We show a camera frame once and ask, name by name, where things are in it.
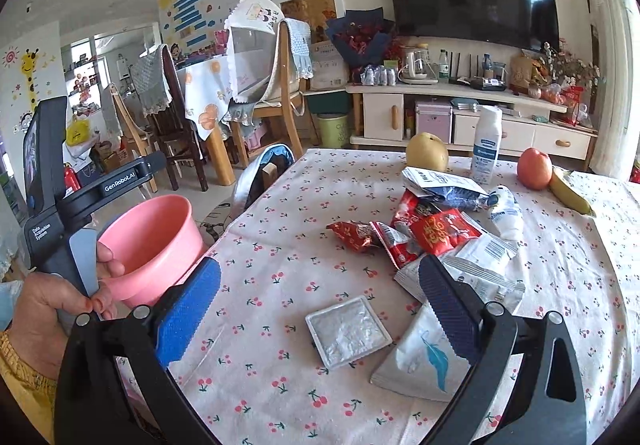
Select yellow giraffe wall sticker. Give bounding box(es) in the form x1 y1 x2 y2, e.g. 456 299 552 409
20 50 43 116

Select cartoon print seat cushion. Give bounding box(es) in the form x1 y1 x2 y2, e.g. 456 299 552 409
197 202 236 246

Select dark blue flower bouquet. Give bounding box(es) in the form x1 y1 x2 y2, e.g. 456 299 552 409
325 10 396 73

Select yellow plastic bag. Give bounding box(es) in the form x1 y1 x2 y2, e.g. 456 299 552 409
66 115 93 148

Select small red packet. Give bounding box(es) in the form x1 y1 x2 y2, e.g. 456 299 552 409
326 221 376 250

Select silver foil square packet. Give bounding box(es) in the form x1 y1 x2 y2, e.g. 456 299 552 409
305 296 393 371

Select white electric kettle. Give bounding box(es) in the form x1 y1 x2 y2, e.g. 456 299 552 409
402 47 438 84

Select large white plastic packet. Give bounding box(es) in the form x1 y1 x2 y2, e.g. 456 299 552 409
394 255 527 316

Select black router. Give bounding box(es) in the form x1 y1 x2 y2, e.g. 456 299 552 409
450 52 506 92

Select white packet with blue feather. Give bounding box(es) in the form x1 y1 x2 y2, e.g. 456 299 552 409
370 300 473 407

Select yellow pear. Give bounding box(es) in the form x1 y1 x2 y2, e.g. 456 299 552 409
405 132 450 173

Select brown printed bag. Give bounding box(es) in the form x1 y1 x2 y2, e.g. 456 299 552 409
510 55 538 93

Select chair with light blue cover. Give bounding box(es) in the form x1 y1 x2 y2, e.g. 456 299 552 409
232 142 297 210

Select cherry print tablecloth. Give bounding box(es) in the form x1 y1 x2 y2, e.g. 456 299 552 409
117 147 640 445

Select yellow banana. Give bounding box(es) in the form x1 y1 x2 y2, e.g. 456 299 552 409
549 167 597 217

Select blue wall chart sticker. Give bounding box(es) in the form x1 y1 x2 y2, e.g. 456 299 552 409
157 0 216 48

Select large red snack packet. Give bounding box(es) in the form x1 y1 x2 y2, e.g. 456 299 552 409
410 209 483 257

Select red apple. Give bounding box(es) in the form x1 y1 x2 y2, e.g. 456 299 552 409
516 148 554 190

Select wooden chair with blue cover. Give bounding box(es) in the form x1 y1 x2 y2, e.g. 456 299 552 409
222 17 313 170

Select dried flower bunch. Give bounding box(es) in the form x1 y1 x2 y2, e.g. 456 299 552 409
542 42 598 86

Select pink plastic bucket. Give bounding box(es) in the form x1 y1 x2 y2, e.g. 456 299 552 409
96 195 207 310

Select white TV cabinet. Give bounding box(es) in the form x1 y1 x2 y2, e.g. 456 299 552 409
346 80 598 160

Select red and white snack packet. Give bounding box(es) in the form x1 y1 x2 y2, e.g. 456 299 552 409
370 221 426 271

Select pink storage box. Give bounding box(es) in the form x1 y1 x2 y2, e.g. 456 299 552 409
415 100 453 144

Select white spray bottle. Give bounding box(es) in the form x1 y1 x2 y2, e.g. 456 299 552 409
470 105 503 184

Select small white plastic packet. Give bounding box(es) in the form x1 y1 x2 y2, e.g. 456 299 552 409
452 234 519 278

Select person's left hand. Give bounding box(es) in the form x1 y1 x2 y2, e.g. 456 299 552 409
10 241 126 353

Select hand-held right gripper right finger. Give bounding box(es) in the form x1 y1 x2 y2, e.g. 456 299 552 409
415 254 587 445

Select light wooden chair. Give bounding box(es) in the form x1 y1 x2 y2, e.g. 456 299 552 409
100 85 158 193

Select dark wooden chair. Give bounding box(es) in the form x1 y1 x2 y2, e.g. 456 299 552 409
147 45 208 193

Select green waste bin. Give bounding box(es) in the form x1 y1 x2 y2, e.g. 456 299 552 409
316 112 351 150

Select dining table with printed cloth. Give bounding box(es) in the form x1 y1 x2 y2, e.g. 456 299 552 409
175 57 241 186

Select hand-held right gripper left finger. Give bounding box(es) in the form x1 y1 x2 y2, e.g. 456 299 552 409
54 257 222 445

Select white plastic bottle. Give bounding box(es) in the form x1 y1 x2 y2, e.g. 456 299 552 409
487 185 525 241

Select blue and white packet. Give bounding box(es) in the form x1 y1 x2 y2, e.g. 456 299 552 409
401 166 491 213

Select person's left forearm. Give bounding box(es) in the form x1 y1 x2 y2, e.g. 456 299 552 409
0 325 61 445

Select bag of oranges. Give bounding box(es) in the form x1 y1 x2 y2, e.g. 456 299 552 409
532 82 583 108

